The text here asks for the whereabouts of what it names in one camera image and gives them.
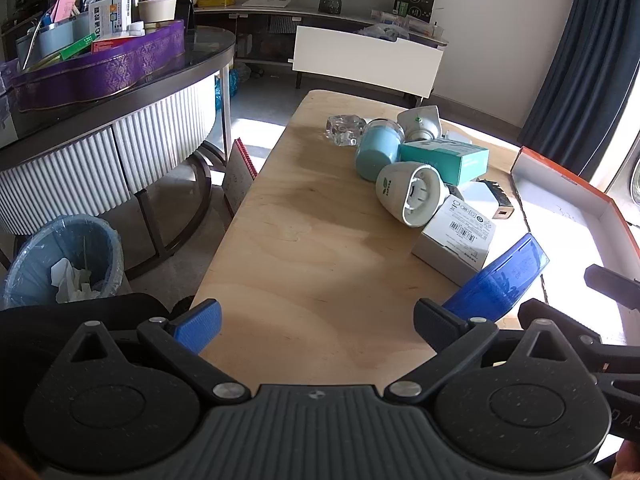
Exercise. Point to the black green product box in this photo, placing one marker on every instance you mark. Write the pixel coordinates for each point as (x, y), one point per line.
(419, 9)

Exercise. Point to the blue plastic case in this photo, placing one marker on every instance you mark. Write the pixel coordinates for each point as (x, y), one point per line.
(497, 289)

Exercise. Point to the light blue jar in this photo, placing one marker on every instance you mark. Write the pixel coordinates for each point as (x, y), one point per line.
(378, 147)

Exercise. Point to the dark blue curtain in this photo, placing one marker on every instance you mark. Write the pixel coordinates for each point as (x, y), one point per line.
(587, 87)

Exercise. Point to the orange white cardboard tray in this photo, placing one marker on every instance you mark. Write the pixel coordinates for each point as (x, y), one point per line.
(577, 226)

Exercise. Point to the white orange medicine box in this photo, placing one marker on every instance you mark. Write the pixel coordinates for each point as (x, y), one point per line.
(108, 17)

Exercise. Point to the round dark coffee table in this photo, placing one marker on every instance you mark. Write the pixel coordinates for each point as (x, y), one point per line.
(92, 157)

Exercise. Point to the clear glass refill bottle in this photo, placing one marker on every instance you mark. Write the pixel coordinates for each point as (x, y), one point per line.
(345, 130)

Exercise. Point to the black charger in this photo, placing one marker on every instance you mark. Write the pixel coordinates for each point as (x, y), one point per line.
(505, 208)

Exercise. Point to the white green-button plug heater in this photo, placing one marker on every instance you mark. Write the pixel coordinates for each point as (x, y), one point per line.
(420, 123)

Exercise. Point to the teal cardboard box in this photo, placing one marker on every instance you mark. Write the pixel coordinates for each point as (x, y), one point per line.
(456, 162)

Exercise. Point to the blue-lined trash bin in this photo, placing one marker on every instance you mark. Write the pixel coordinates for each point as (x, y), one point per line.
(72, 258)

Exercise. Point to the grey pen holder cup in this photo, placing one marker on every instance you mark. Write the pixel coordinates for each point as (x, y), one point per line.
(59, 35)

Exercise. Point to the white large power adapter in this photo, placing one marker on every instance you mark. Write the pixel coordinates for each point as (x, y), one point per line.
(479, 196)

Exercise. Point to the white round plug diffuser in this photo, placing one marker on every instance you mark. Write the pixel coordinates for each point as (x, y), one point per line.
(411, 192)

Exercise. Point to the purple tray box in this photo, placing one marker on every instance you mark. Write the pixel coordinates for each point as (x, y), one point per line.
(93, 76)

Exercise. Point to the white paper cup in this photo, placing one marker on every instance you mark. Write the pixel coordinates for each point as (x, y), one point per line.
(157, 11)

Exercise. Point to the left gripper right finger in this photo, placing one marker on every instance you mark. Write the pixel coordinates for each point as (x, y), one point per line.
(436, 325)

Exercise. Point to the white TV cabinet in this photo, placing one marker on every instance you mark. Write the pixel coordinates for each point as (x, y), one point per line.
(309, 42)

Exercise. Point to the white barcode box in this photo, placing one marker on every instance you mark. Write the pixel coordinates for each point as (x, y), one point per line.
(456, 241)

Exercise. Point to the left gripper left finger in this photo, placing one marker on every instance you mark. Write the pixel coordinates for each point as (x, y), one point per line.
(196, 328)

